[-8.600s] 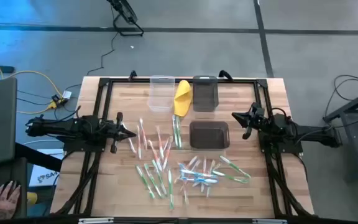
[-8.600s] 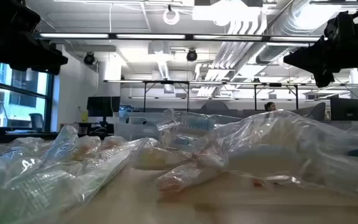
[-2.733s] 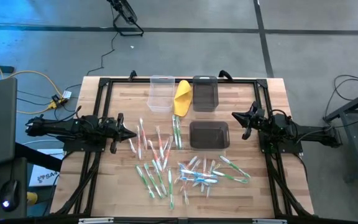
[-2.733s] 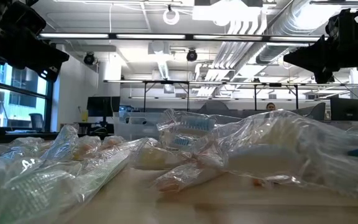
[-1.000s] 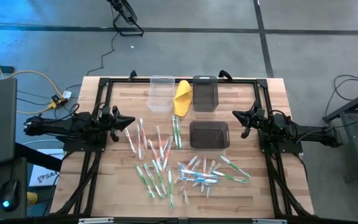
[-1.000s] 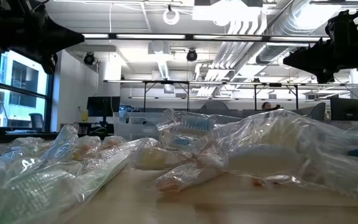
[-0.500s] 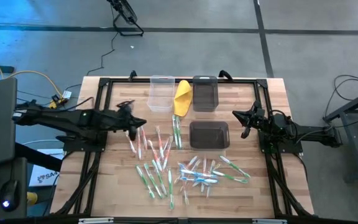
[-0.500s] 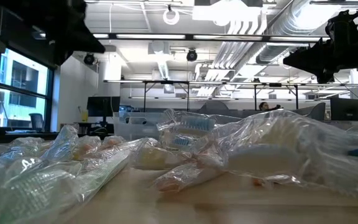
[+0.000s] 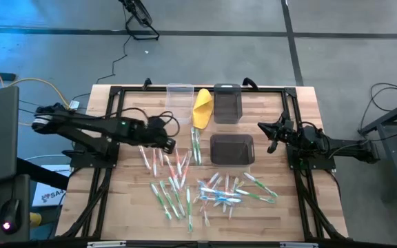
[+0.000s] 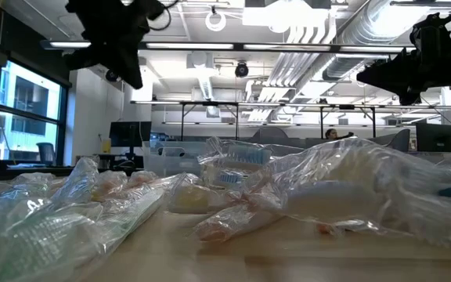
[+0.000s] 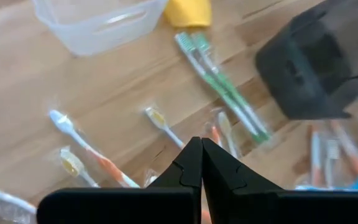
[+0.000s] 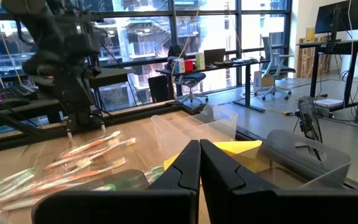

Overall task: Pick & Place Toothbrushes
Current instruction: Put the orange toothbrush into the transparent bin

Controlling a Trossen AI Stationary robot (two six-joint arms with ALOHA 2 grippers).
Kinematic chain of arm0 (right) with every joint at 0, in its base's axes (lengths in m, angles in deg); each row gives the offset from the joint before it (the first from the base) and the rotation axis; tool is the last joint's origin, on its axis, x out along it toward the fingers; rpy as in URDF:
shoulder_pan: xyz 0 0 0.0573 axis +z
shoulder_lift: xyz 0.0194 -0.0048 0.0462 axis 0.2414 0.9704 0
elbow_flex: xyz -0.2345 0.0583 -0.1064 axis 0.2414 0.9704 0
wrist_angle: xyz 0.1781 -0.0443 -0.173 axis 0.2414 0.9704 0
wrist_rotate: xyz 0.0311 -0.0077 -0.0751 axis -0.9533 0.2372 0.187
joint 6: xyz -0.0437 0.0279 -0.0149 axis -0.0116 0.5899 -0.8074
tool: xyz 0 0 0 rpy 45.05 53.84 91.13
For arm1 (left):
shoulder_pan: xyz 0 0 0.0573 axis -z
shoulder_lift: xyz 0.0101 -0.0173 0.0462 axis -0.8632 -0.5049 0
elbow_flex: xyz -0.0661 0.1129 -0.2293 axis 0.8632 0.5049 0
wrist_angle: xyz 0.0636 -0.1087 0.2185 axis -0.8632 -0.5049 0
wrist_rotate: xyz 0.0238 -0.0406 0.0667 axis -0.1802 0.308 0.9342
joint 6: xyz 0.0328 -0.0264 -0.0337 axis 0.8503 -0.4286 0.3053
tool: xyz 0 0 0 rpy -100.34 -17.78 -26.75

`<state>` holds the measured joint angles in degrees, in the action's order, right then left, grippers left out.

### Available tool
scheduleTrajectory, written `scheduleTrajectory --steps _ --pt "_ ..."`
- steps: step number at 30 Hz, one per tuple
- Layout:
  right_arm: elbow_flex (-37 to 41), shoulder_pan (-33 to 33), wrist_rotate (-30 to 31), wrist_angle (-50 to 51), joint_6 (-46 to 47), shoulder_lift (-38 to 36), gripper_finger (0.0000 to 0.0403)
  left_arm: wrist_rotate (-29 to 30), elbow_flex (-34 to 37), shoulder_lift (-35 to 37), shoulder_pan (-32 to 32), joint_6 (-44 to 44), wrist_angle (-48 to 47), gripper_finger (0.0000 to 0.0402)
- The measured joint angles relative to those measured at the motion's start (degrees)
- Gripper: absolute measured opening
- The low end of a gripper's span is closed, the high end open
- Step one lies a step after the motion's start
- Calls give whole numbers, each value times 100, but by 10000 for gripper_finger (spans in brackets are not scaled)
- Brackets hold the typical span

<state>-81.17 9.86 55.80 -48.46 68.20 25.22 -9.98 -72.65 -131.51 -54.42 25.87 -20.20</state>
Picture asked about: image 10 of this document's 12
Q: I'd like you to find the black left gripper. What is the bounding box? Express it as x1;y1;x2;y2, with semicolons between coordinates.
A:
63;0;166;90

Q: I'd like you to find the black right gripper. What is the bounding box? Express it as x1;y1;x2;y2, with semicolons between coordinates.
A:
356;15;451;106

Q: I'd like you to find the black computer monitor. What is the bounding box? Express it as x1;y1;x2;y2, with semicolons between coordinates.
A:
416;123;451;154
109;121;153;157

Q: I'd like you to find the dark framed window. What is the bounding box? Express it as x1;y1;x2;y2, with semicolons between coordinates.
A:
0;58;70;168

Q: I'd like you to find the long ceiling light bar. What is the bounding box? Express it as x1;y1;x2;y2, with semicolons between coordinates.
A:
40;38;418;54

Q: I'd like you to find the dark office chair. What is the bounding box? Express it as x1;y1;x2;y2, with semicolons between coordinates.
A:
36;142;56;166

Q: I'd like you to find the dark long desk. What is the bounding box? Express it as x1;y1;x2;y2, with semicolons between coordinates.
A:
0;164;145;182

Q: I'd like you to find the tall dark tinted bin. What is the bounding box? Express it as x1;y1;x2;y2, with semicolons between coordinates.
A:
248;126;307;149

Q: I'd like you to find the yellow white wrapped toothbrush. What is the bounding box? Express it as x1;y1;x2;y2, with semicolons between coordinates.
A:
165;172;229;215

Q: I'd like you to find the silver ventilation duct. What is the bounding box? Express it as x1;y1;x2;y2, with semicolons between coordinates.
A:
321;0;449;83

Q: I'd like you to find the black workbench rack frame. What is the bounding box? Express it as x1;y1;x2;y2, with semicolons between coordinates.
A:
130;99;451;140

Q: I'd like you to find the white hanging ring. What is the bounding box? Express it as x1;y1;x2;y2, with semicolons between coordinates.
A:
204;9;227;32

